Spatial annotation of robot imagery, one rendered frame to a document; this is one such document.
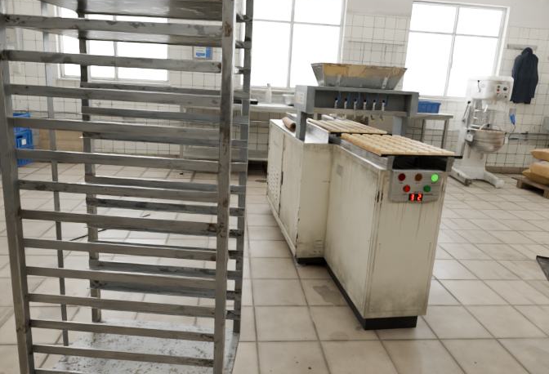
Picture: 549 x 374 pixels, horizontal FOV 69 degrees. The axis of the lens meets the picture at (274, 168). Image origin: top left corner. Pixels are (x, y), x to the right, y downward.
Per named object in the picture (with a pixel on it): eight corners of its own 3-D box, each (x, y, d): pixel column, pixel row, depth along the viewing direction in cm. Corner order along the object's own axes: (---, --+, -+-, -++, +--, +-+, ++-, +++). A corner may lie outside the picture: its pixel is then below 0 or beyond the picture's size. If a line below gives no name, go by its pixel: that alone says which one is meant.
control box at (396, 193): (386, 198, 185) (390, 169, 182) (435, 198, 189) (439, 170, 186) (390, 201, 181) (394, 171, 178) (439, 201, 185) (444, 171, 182)
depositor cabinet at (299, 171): (265, 207, 384) (270, 119, 366) (336, 207, 397) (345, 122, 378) (293, 269, 262) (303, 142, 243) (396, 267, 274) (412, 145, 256)
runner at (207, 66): (235, 73, 109) (235, 62, 108) (234, 73, 106) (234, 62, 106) (5, 60, 111) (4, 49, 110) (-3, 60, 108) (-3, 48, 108)
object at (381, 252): (321, 269, 266) (332, 134, 246) (370, 267, 272) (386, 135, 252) (360, 334, 198) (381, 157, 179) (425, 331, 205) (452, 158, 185)
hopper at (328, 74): (307, 84, 267) (309, 63, 264) (386, 89, 277) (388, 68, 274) (319, 86, 239) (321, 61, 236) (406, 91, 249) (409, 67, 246)
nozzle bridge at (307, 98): (291, 134, 275) (294, 83, 267) (390, 137, 288) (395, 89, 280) (302, 142, 243) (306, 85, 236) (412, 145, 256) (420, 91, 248)
